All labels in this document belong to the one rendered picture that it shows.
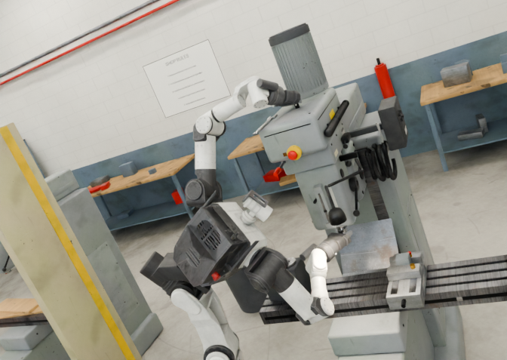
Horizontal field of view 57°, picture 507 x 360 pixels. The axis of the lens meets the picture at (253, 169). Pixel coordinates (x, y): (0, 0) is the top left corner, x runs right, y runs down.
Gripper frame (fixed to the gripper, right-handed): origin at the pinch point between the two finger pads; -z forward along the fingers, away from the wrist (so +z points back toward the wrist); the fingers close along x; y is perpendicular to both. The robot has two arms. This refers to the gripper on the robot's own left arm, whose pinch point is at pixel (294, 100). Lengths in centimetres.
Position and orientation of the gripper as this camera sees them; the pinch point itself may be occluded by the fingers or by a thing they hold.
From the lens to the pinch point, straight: 211.5
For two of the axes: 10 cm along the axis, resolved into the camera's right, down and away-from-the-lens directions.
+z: -7.3, -0.6, -6.8
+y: 0.1, -10.0, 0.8
